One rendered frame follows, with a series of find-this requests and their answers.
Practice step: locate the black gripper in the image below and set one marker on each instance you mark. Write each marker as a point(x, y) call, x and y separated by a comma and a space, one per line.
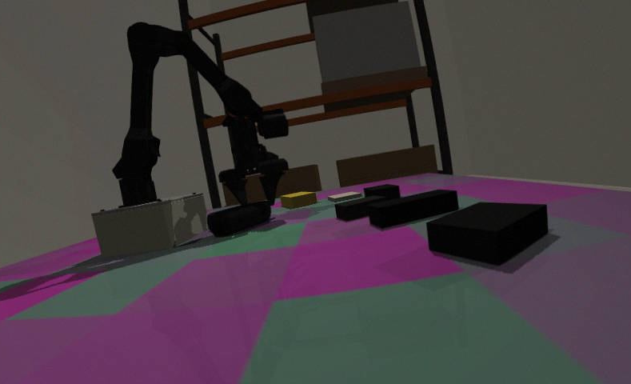
point(248, 157)

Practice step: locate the beige flat square tile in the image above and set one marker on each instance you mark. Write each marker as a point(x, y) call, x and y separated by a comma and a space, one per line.
point(345, 196)

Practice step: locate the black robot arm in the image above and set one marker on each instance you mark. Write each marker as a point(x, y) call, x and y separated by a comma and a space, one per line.
point(141, 149)

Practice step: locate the yellow rectangular block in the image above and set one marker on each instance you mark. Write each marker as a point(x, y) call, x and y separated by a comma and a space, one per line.
point(298, 199)

